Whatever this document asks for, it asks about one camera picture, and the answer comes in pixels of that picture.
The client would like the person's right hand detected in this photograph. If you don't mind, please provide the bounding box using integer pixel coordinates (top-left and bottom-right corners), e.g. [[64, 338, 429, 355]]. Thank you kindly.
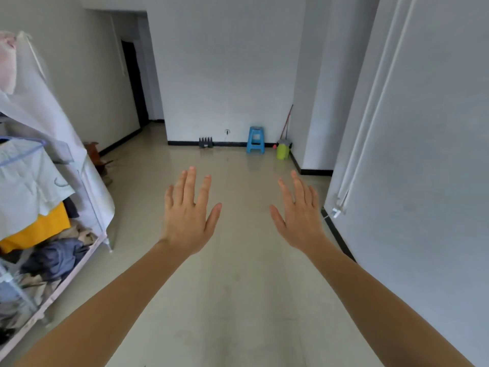
[[269, 170, 329, 260]]

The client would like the clothes rack with clothes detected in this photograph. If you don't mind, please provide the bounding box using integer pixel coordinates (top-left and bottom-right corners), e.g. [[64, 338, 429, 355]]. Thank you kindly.
[[0, 30, 115, 245]]

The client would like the brown wooden stool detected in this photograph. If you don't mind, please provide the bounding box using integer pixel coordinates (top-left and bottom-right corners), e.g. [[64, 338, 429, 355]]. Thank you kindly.
[[83, 141, 114, 186]]

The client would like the green bin with grey lid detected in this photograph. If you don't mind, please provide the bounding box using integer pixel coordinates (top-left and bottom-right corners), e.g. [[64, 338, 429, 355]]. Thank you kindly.
[[276, 139, 293, 161]]

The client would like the blue-grey crumpled garment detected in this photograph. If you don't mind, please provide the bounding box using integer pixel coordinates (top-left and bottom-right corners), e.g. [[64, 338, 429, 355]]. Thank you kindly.
[[21, 237, 91, 282]]

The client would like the yellow garment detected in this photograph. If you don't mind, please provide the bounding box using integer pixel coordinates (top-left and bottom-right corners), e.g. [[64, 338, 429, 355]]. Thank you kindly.
[[0, 202, 72, 255]]

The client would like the red-handled pink broom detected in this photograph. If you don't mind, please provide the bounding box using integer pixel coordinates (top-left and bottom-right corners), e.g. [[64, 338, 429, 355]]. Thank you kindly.
[[271, 104, 294, 149]]

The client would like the black baseboard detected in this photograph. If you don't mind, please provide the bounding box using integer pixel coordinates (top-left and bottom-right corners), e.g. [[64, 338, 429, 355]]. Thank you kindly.
[[167, 140, 278, 148], [289, 150, 334, 177], [320, 206, 357, 263]]

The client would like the person's left hand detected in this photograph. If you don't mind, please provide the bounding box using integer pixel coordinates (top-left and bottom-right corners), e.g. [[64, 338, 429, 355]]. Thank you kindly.
[[162, 167, 223, 258]]

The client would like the blue plastic stool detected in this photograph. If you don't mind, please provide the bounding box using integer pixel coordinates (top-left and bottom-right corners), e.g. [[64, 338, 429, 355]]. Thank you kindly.
[[246, 126, 266, 155]]

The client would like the person's left forearm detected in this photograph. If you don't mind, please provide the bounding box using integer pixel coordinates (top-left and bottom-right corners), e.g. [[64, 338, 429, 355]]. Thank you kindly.
[[15, 240, 190, 367]]

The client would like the heap of mixed clothes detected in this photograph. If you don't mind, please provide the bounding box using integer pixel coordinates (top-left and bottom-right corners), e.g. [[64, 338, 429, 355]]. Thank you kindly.
[[0, 221, 98, 340]]

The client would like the person's right forearm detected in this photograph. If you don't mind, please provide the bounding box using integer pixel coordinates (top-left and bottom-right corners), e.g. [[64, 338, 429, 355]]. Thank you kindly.
[[305, 240, 476, 367]]

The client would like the pale wardrobe rack frame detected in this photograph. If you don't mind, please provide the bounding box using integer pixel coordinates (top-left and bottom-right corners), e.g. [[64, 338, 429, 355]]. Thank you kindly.
[[0, 164, 115, 360]]

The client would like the pale hanging shirt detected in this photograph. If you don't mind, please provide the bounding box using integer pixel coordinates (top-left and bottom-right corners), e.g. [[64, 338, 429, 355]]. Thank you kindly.
[[0, 138, 75, 241]]

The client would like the pink soft item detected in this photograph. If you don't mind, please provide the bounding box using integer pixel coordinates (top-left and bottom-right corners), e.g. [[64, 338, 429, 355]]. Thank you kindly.
[[0, 32, 18, 95]]

